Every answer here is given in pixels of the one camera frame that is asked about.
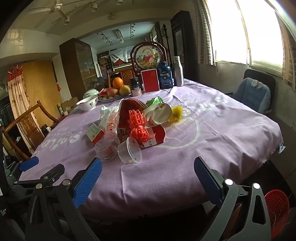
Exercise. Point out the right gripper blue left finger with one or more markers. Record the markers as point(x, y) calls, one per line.
point(84, 182)

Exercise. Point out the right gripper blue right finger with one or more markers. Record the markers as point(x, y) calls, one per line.
point(210, 182)

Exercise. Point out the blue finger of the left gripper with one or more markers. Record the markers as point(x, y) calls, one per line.
point(53, 175)
point(28, 164)

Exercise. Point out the yellow foam fruit net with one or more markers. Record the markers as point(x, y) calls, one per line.
point(177, 112)

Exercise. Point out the red foam fruit net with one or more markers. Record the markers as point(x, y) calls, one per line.
point(137, 123)

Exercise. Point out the green snack wrapper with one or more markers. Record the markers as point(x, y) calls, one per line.
point(155, 100)

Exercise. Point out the white plastic bag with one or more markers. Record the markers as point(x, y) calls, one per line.
point(108, 120)

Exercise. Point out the small clear plastic cup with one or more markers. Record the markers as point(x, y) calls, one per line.
point(105, 150)

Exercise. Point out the small red white box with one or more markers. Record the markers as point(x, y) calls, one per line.
point(94, 133)

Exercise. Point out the wooden armchair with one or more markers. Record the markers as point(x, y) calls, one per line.
point(29, 129)

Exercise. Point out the red plastic mesh basket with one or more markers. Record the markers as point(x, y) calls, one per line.
point(278, 209)

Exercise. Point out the purple tablecloth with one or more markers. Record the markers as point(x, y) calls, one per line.
point(230, 137)

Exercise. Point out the white floral bowl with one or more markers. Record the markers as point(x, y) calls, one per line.
point(88, 103)

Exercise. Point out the blue fruit plate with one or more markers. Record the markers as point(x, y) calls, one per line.
point(105, 98)

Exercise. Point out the white lidded ceramic pot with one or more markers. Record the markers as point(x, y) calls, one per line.
point(89, 93)

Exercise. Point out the red apple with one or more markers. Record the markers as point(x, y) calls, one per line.
point(111, 92)

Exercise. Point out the blue cushioned office chair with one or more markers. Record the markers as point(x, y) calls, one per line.
point(256, 91)

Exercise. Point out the yellow pear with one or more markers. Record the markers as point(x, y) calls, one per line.
point(125, 89)

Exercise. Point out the blue fish oil bottle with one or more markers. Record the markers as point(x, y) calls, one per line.
point(164, 76)

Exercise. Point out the silver metal bottle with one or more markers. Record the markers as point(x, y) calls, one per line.
point(178, 71)

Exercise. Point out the orange fruit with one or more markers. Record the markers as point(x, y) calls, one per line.
point(117, 83)

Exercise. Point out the dark supplement bottle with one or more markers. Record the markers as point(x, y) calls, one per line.
point(135, 87)

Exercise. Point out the wooden glass cabinet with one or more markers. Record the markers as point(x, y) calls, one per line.
point(79, 67)

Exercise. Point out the red flat box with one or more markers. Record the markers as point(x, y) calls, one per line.
point(150, 80)

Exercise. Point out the round framed embroidery picture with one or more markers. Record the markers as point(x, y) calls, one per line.
point(147, 55)

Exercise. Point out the ceiling fan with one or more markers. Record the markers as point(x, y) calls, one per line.
point(57, 8)

